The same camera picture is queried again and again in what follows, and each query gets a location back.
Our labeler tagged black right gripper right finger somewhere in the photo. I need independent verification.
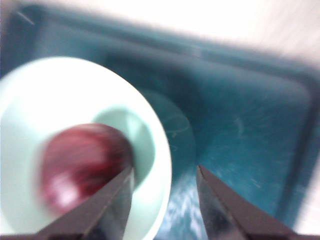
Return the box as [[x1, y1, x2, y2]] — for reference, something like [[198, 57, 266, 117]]
[[197, 164, 320, 240]]

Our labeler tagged dark rectangular tray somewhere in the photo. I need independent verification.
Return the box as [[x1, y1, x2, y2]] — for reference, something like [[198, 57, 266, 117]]
[[0, 3, 320, 240]]

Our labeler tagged teal green bowl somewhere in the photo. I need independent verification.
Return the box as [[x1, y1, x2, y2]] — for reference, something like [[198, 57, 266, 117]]
[[0, 56, 173, 240]]

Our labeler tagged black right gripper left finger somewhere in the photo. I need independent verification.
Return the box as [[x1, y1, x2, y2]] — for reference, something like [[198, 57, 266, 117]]
[[0, 166, 136, 240]]

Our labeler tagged dark red plum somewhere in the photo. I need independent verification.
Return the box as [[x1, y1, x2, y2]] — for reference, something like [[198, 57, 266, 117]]
[[37, 122, 135, 216]]

